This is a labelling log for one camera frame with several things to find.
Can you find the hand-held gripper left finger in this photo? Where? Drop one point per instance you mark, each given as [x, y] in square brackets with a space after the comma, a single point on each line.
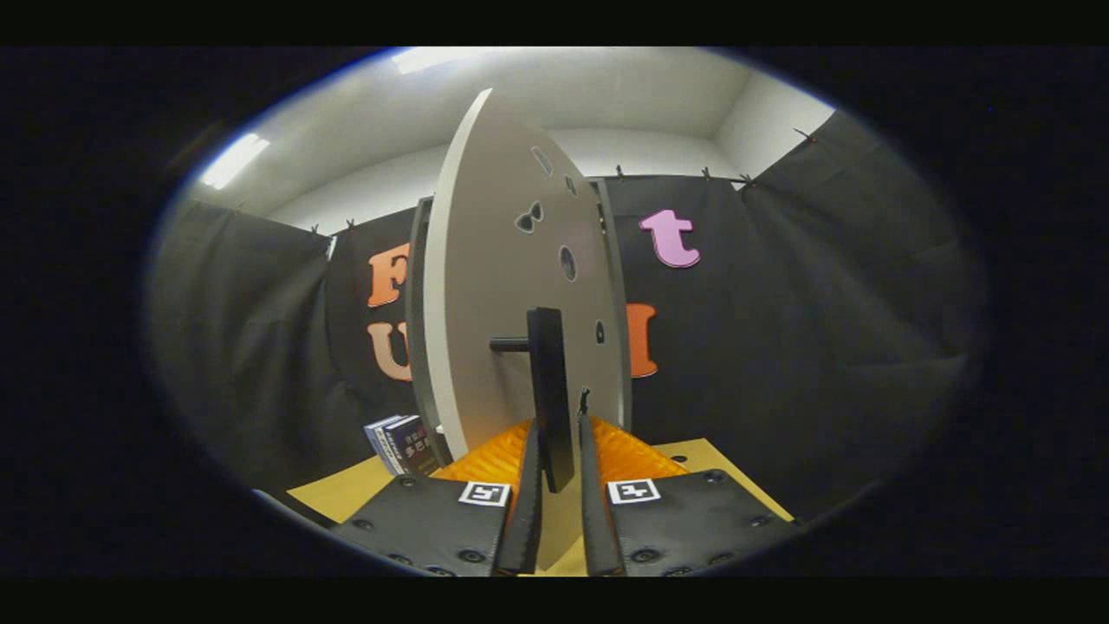
[524, 520]

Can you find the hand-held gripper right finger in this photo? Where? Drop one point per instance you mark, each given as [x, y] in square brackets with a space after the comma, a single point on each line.
[593, 520]

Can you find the grey cabinet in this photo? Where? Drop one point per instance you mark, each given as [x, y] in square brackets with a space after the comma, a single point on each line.
[416, 329]

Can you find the black backdrop cloth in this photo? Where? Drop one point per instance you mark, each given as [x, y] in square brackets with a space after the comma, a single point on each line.
[823, 347]

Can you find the blue book box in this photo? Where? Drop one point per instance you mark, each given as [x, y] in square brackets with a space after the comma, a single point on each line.
[407, 444]

